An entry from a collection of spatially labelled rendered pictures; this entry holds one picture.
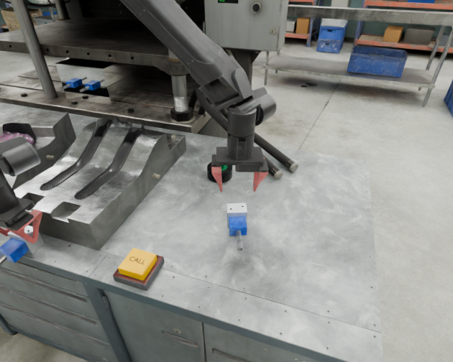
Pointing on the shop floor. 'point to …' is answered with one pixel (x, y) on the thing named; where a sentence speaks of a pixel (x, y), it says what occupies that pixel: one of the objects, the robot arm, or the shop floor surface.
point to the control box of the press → (246, 27)
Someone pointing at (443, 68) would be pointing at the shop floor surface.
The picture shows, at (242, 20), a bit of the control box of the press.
